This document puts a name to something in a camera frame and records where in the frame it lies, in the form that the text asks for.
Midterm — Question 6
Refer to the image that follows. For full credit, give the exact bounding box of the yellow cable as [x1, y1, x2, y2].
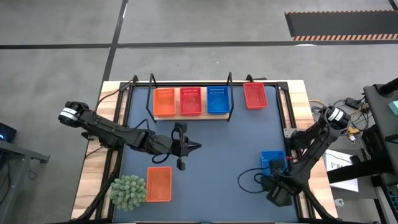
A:
[309, 98, 371, 131]

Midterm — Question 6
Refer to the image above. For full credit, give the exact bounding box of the black hazard-striped floor mat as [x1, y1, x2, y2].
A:
[284, 10, 398, 42]

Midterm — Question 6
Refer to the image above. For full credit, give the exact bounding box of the wooden shelf board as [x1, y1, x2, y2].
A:
[154, 86, 233, 121]

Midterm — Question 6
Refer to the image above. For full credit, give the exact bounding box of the green artificial plant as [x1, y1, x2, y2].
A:
[109, 174, 148, 212]

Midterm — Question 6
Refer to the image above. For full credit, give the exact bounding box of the yellow connector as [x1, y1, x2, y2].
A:
[347, 126, 358, 143]

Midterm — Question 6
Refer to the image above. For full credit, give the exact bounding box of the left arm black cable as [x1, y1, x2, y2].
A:
[93, 80, 135, 110]

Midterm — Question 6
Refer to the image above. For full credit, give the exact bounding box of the black workstation desk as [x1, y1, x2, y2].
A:
[362, 77, 398, 224]

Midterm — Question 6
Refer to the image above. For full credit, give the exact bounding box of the blue-grey table mat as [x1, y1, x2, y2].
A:
[113, 85, 300, 223]

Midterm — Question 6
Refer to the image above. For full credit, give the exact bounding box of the white paper sheet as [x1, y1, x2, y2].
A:
[322, 148, 361, 193]

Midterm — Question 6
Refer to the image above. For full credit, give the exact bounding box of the blue plastic slotted basket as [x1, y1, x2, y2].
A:
[260, 150, 289, 177]
[206, 85, 231, 114]

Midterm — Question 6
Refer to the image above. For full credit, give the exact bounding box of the red plastic slotted basket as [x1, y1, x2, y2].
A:
[179, 86, 203, 117]
[243, 82, 269, 111]

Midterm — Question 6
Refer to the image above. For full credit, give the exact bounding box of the black power adapter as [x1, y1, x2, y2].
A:
[345, 96, 362, 110]

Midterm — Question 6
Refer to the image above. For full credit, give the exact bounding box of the teal sticky note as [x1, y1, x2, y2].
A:
[387, 99, 398, 116]

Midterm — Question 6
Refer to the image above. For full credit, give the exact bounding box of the black metal rig frame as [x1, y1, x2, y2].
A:
[70, 73, 340, 224]

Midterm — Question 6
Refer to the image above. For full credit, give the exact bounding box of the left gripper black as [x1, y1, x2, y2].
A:
[170, 136, 203, 171]

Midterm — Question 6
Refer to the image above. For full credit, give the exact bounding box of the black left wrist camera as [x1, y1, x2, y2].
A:
[173, 121, 188, 136]

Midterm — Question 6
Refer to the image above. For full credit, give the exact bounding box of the blue storage bin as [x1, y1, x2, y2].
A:
[386, 183, 398, 216]

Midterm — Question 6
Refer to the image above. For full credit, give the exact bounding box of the right wrist camera black cable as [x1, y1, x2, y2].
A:
[237, 167, 272, 195]

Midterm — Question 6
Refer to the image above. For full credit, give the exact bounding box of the grey metal bracket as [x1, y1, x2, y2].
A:
[282, 127, 300, 140]

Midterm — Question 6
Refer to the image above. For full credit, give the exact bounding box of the dark grey desk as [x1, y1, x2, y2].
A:
[0, 139, 51, 224]

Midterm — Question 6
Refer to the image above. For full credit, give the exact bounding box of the orange plastic slotted basket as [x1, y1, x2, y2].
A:
[146, 166, 173, 203]
[152, 88, 177, 118]

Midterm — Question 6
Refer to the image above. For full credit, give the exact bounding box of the black device with blue light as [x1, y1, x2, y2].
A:
[0, 121, 18, 144]

